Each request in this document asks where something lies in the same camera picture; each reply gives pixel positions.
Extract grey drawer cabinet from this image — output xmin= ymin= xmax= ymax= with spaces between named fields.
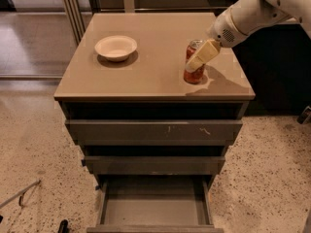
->
xmin=53 ymin=12 xmax=257 ymax=233

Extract metal rod on floor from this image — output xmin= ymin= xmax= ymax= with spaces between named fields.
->
xmin=0 ymin=180 xmax=41 ymax=209

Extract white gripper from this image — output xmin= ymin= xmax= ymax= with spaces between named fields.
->
xmin=186 ymin=6 xmax=250 ymax=73

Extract grey middle drawer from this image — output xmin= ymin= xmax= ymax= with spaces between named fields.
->
xmin=82 ymin=156 xmax=225 ymax=175

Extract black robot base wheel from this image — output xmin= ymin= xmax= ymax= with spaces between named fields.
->
xmin=297 ymin=106 xmax=311 ymax=124

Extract grey top drawer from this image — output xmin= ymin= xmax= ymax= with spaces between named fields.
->
xmin=65 ymin=119 xmax=242 ymax=146

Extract open grey bottom drawer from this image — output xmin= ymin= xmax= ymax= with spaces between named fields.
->
xmin=86 ymin=176 xmax=225 ymax=233

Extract black object on floor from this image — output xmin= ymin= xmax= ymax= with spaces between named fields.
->
xmin=57 ymin=219 xmax=69 ymax=233

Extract red coke can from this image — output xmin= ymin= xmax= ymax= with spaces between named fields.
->
xmin=184 ymin=40 xmax=205 ymax=84

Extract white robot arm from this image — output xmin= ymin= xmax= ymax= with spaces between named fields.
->
xmin=186 ymin=0 xmax=311 ymax=73

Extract white paper bowl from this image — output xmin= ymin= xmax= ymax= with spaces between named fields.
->
xmin=94 ymin=35 xmax=137 ymax=62

